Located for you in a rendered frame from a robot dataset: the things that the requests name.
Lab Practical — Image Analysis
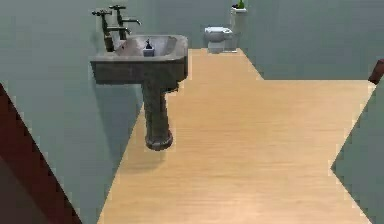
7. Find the small blue soap dispenser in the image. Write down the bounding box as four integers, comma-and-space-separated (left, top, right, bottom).
142, 38, 156, 58

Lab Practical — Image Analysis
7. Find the white toilet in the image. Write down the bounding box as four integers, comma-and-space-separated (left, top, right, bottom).
204, 6, 248, 55

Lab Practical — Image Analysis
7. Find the dark metal tap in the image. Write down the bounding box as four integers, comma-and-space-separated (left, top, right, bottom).
109, 4, 142, 41
91, 9, 132, 53

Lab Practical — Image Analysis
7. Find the grey stone pedestal sink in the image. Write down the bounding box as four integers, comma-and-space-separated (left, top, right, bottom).
89, 34, 190, 152

